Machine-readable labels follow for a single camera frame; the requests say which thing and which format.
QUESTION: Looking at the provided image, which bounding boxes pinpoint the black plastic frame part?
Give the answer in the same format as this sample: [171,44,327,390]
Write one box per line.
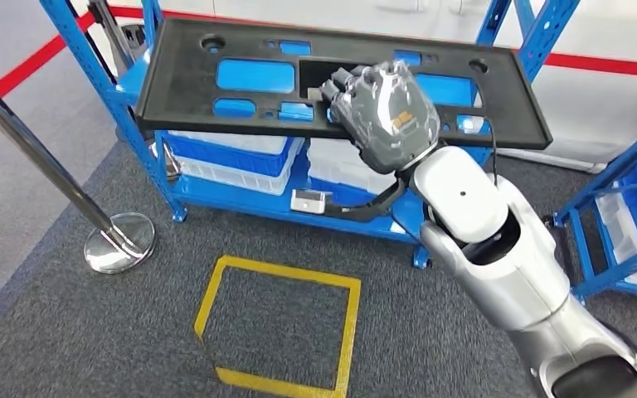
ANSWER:
[134,17,553,151]

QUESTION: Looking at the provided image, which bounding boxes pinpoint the blue metal shelf rack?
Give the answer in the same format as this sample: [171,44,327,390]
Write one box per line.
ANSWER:
[39,0,581,270]
[553,111,637,303]

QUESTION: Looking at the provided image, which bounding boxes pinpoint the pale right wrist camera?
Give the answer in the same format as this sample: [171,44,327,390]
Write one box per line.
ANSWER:
[289,189,328,214]

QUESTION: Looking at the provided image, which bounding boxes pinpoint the black camera bracket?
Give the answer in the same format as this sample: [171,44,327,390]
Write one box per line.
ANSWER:
[323,178,407,224]

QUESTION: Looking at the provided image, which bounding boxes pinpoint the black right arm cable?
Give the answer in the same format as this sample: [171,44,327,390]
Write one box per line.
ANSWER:
[485,118,637,398]

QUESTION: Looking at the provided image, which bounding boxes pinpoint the chrome stanchion post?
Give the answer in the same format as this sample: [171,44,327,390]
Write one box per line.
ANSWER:
[0,80,158,274]

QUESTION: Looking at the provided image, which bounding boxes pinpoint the black topped stanchion post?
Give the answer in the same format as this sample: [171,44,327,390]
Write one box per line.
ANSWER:
[86,0,150,71]

